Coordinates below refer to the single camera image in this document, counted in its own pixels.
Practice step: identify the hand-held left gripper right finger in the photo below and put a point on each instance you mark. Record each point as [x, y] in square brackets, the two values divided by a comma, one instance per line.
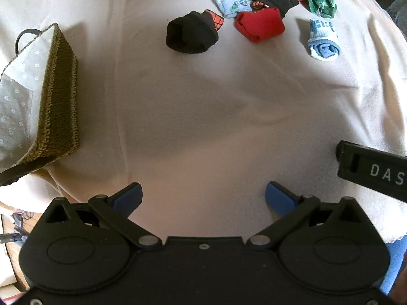
[279, 198]

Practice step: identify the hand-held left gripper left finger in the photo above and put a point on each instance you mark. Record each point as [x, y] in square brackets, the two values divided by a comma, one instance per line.
[128, 198]

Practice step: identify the woven basket with floral lining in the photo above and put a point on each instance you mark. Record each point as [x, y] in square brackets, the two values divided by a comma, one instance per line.
[60, 101]

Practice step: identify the blue white striped sock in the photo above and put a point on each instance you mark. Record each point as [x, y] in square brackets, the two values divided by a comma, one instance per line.
[321, 30]

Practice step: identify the red sock bundle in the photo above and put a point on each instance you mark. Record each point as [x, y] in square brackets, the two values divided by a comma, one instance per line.
[259, 25]

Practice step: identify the black sock with web print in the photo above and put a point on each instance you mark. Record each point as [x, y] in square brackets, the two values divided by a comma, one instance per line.
[190, 35]

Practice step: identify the light blue sock green print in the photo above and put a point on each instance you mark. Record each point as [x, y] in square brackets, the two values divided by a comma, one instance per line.
[230, 3]

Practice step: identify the cream blanket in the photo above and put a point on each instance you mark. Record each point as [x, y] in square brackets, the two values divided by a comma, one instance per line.
[203, 117]

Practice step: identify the grey floor tool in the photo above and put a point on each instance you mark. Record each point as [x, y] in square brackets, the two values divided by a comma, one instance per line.
[11, 237]

